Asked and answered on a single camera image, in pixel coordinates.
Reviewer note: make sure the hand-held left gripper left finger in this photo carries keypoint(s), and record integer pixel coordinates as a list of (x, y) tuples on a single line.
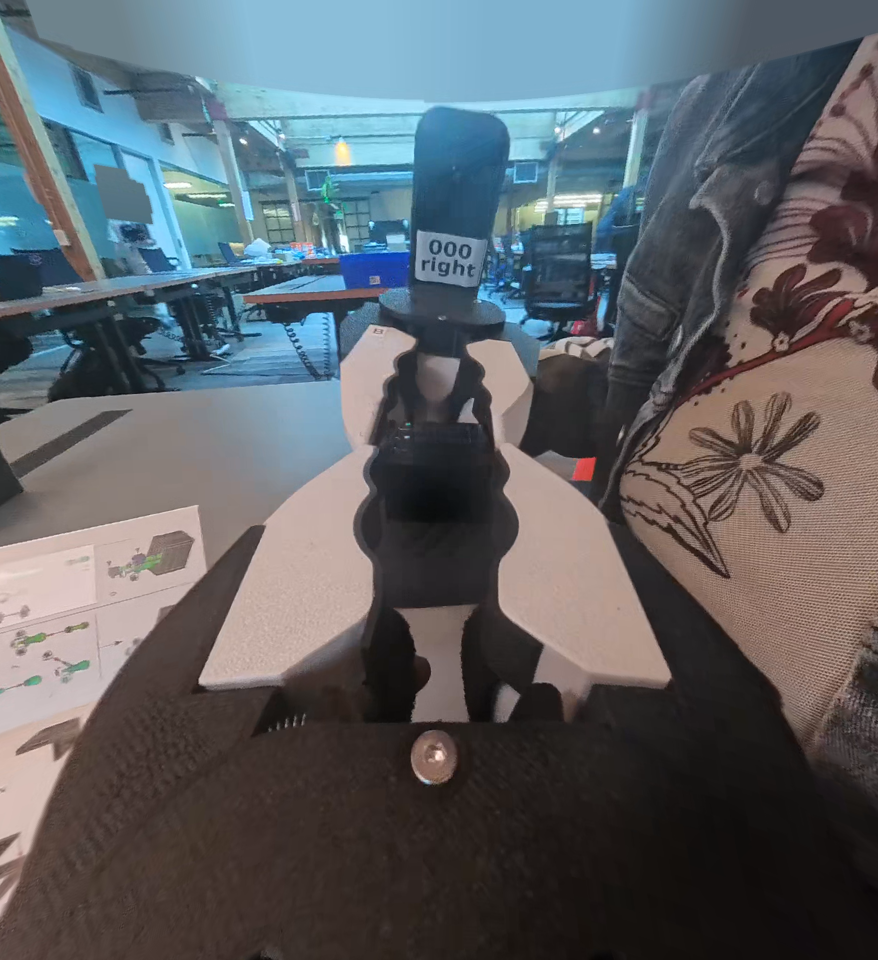
[(281, 600)]

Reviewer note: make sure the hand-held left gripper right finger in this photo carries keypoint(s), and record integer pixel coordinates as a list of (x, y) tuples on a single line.
[(581, 600)]

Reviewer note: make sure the person's floral shirt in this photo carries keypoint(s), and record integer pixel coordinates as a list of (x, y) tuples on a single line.
[(783, 375)]

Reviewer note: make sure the black laptop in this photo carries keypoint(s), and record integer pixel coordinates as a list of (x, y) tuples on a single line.
[(17, 274)]

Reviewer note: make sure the long grey office desk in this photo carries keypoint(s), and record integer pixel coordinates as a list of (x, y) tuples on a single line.
[(109, 289)]

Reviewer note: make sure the slanted wooden beam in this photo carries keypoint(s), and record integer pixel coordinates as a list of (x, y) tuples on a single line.
[(26, 142)]

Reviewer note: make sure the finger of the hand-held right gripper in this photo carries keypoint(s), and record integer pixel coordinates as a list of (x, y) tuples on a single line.
[(510, 382), (364, 382)]

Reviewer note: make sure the blue plastic bin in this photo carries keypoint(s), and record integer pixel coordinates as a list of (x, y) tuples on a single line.
[(375, 270)]

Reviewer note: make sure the lego instruction booklet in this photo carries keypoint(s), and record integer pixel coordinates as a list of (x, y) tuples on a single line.
[(34, 585)]

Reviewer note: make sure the small black lego box build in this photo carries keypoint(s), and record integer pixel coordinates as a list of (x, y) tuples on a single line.
[(435, 480)]

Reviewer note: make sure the wood edged office desk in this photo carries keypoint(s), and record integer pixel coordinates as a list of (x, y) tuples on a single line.
[(311, 289)]

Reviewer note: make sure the black mesh office chair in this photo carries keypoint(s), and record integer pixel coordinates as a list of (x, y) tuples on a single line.
[(559, 270)]

